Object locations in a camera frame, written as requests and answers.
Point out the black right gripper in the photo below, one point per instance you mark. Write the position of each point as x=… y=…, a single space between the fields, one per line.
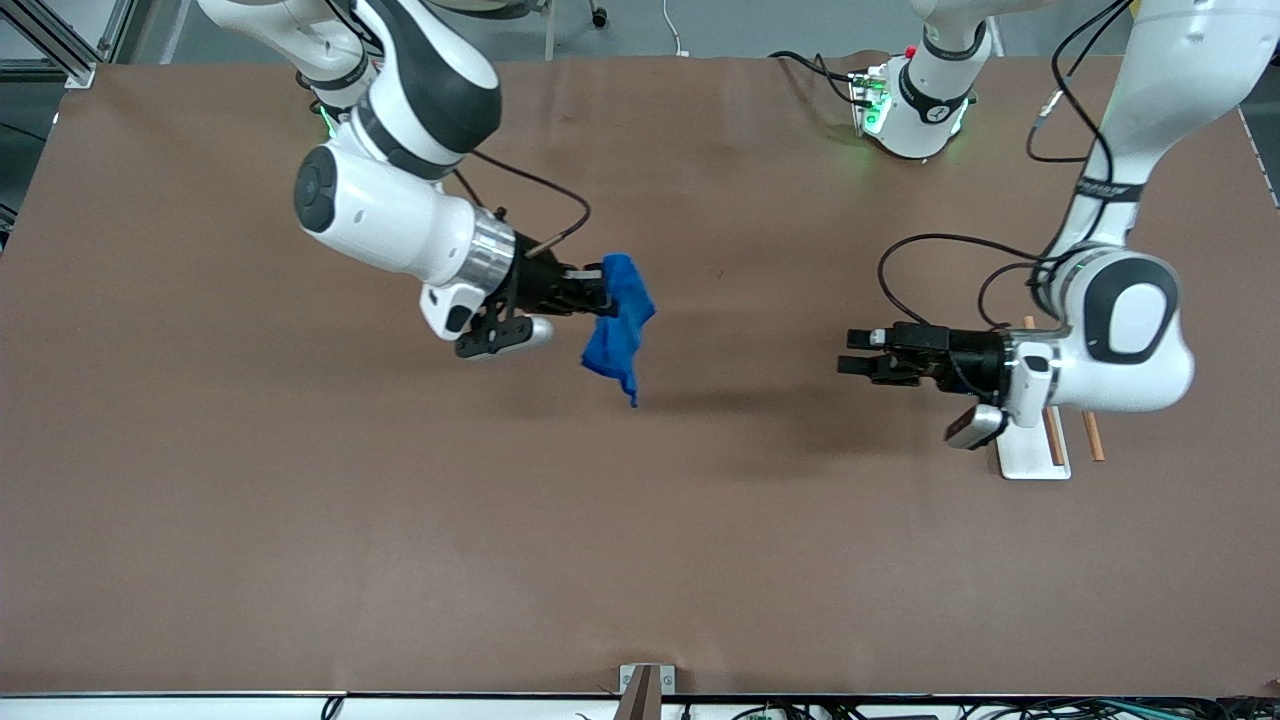
x=541 y=279

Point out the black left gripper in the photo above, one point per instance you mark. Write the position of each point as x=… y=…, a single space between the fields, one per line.
x=962 y=358

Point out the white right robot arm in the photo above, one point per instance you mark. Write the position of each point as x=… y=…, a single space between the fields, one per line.
x=380 y=210

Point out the office chair base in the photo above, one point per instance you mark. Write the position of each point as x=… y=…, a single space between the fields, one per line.
x=520 y=8

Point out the white towel rack wooden rods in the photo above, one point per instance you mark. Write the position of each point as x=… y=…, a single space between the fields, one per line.
x=1035 y=455

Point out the aluminium frame post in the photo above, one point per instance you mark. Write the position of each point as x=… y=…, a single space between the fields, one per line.
x=60 y=50

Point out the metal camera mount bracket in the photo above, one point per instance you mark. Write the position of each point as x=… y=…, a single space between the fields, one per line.
x=645 y=685

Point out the blue microfibre towel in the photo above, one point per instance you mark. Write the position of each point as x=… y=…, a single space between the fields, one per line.
x=620 y=320

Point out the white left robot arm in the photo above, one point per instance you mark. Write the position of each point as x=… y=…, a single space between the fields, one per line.
x=1170 y=70

